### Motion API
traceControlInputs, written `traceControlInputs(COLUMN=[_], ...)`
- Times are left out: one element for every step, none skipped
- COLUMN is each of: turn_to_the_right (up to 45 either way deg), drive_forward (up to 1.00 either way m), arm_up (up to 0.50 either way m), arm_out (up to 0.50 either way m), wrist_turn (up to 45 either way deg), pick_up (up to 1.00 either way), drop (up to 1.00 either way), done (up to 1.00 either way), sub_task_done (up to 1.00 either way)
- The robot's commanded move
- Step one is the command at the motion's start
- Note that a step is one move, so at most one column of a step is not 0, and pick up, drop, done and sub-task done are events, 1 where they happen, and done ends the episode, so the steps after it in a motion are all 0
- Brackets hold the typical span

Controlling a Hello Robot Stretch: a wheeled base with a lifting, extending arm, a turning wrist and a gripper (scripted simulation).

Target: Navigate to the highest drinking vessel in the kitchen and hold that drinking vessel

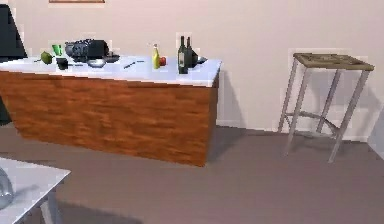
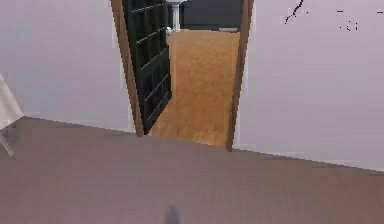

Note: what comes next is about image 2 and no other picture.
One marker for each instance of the black panelled room door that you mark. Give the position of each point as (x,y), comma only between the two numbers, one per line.
(151,63)

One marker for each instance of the white chair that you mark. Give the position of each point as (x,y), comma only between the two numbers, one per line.
(7,106)

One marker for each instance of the white pedestal sink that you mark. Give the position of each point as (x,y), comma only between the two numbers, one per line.
(175,15)

